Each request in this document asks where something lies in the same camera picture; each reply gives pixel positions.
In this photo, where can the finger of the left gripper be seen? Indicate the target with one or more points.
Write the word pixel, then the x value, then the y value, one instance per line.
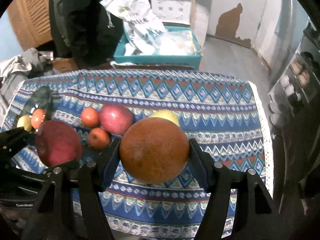
pixel 12 141
pixel 72 167

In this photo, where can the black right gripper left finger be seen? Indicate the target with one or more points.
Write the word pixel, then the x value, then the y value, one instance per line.
pixel 52 215

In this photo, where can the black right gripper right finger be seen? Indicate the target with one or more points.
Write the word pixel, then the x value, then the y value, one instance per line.
pixel 256 215

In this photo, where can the small yellow fruit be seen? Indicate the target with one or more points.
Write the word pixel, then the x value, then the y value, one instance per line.
pixel 25 122

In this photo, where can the red apple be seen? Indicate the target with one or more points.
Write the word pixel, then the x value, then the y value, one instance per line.
pixel 57 143
pixel 115 119

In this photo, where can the orange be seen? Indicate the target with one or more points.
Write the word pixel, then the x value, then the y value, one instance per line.
pixel 99 138
pixel 154 150

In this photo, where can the small orange tangerine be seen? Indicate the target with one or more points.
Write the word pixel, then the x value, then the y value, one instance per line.
pixel 90 117

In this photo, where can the green yellow pear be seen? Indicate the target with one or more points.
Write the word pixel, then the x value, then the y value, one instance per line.
pixel 166 114

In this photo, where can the dark glass plate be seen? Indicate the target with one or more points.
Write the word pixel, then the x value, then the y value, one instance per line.
pixel 40 99

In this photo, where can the grey white clothes pile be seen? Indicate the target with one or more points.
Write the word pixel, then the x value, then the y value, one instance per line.
pixel 31 63

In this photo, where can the blue patterned tablecloth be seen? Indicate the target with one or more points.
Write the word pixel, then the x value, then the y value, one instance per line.
pixel 224 114

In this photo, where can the shoe rack with shoes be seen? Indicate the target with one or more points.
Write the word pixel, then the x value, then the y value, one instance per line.
pixel 298 83

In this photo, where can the wooden louvered cabinet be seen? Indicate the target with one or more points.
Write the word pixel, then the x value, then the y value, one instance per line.
pixel 30 22

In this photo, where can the black hanging clothes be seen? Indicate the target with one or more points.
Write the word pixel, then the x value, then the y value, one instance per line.
pixel 83 31

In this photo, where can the white printed plastic bag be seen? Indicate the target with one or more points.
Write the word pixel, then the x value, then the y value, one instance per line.
pixel 141 25

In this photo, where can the teal plastic crate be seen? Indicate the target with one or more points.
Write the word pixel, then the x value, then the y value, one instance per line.
pixel 125 54

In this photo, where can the clear plastic bag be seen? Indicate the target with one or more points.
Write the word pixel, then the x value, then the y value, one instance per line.
pixel 176 43

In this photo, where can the white door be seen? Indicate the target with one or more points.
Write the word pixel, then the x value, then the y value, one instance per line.
pixel 272 42

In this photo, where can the white patterned storage box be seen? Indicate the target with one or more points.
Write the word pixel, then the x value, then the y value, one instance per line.
pixel 173 11

